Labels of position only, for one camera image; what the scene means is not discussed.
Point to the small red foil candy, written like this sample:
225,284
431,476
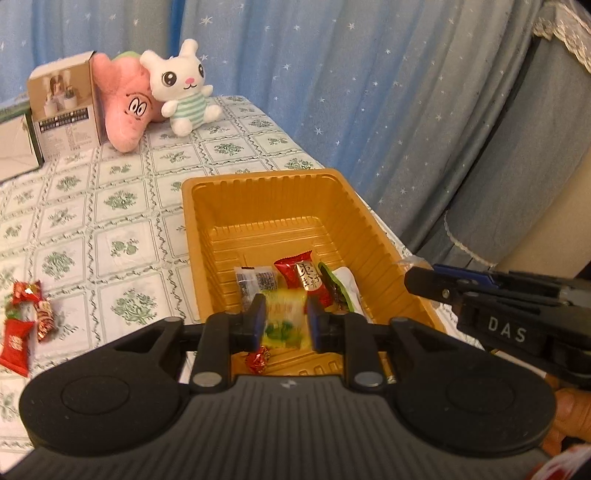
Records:
257,360

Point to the grey lace-trimmed cover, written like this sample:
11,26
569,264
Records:
521,138

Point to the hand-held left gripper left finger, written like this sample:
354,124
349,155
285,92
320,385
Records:
258,323

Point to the yellow and green candy packet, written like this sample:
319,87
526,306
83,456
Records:
285,318

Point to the person's right forearm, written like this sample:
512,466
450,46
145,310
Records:
565,466

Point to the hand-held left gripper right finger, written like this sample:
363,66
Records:
315,323

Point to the red foil twist candy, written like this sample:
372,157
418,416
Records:
25,293

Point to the white and green snack pouch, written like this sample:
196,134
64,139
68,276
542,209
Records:
346,288

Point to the plain red snack packet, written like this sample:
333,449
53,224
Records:
16,348

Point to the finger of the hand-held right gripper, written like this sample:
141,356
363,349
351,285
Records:
466,277
429,284

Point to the pink plush toy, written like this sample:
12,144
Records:
124,110

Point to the orange plastic tray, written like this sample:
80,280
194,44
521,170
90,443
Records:
286,212

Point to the green floral tablecloth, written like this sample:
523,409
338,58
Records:
115,212

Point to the blue star curtain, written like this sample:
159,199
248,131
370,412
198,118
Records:
323,83

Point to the brown product box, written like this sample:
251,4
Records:
64,115

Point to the red and white candy packet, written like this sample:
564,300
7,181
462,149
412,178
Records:
45,321

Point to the clear dark snack packet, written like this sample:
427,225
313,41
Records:
251,284

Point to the person's right hand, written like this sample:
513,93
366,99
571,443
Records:
570,415

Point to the red snack packet round label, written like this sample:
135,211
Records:
300,274

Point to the white rabbit plush toy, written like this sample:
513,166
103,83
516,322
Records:
182,92

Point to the long white cardboard box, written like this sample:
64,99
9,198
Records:
14,147

